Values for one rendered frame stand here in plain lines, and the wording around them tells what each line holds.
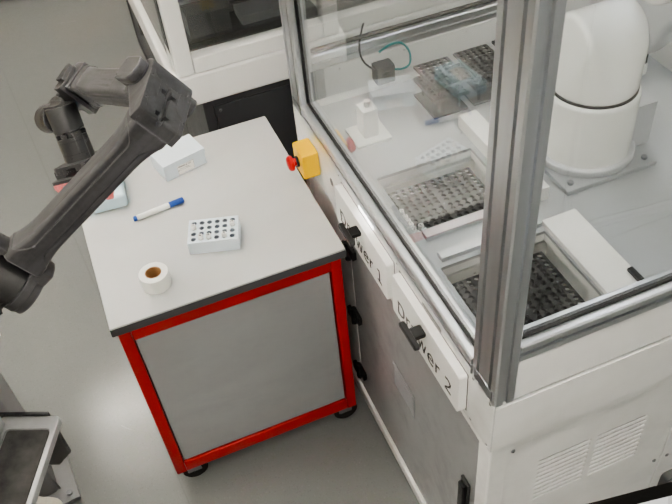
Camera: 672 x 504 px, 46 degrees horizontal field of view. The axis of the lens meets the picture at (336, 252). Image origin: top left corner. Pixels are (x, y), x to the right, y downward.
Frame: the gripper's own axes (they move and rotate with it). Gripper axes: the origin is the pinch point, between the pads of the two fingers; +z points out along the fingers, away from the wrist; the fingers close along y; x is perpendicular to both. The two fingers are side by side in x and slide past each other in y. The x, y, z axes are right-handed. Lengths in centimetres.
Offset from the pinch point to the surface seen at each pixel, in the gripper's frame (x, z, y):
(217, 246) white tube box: 4.2, 25.0, -36.2
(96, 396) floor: -70, 78, -70
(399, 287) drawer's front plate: 51, 33, -10
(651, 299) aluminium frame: 96, 35, 8
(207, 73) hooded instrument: -3, -11, -84
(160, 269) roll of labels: -6.6, 24.3, -25.4
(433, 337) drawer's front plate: 57, 39, 2
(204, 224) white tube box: 0.8, 20.1, -40.4
